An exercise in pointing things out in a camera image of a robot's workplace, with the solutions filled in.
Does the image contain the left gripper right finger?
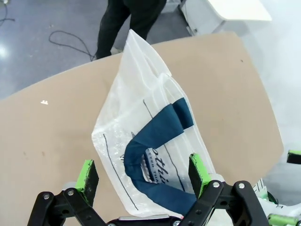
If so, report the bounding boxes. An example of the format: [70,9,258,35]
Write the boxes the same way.
[180,153,269,226]

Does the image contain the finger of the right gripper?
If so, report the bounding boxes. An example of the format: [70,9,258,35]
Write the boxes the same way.
[286,149,301,165]

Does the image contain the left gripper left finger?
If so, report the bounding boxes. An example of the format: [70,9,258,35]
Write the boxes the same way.
[27,159,107,226]

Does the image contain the clear shopping bag blue handles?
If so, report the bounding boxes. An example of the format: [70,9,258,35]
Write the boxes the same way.
[91,29,223,217]

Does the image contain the white and green device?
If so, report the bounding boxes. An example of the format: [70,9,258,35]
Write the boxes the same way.
[253,178,301,226]

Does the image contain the person in black trousers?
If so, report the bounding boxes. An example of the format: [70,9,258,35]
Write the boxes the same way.
[95,0,167,60]

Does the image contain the white table top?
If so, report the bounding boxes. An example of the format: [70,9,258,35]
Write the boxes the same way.
[206,0,273,22]

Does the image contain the black floor cable loop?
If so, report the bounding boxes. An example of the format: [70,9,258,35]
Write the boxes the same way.
[48,30,97,62]

